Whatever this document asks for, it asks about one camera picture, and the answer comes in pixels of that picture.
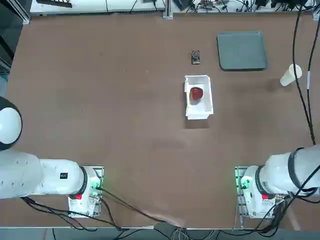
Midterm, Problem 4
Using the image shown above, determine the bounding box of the red apple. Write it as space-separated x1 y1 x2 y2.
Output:
189 86 204 106

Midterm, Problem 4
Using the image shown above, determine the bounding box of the white plastic box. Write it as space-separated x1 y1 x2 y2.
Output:
184 73 215 121

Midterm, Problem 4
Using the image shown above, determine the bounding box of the gray tray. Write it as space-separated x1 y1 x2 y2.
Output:
216 30 268 71

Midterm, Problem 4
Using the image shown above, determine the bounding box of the small black tin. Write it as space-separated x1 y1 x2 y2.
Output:
191 49 202 66

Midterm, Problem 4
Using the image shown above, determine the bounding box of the white workbench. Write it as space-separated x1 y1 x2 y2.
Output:
29 0 166 13

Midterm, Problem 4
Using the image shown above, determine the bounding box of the beige paper cup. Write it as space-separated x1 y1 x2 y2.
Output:
279 63 303 87

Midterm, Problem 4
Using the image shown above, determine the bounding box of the black comb-shaped rack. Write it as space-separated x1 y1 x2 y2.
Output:
36 0 73 8

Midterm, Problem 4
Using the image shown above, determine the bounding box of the black base cable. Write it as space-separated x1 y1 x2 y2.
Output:
98 193 123 231
94 186 186 228

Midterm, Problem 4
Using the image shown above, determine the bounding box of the aluminium profile post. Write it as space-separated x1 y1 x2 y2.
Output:
162 0 174 19

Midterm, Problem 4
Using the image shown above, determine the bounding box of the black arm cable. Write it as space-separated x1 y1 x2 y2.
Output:
291 4 316 146

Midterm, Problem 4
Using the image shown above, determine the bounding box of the black cable with white label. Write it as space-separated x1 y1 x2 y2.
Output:
305 32 320 145

